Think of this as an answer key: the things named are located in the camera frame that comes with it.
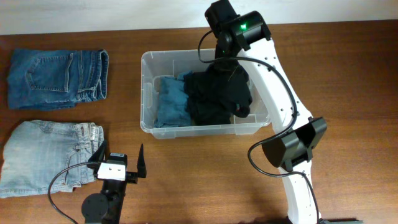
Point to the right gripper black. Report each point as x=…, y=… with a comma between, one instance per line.
x=217, y=66

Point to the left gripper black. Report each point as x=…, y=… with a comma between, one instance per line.
x=130, y=177

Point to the black garment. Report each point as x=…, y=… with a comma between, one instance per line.
x=208, y=113
x=227, y=89

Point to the teal blue shirt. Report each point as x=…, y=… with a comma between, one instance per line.
x=172, y=109

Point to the light blue jeans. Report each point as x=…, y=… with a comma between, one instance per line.
x=45, y=156

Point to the dark blue jeans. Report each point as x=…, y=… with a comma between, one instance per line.
x=56, y=79

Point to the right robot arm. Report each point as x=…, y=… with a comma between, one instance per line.
x=248, y=40

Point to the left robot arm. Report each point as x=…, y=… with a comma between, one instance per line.
x=106, y=206

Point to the clear plastic storage container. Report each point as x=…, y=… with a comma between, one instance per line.
x=158, y=64

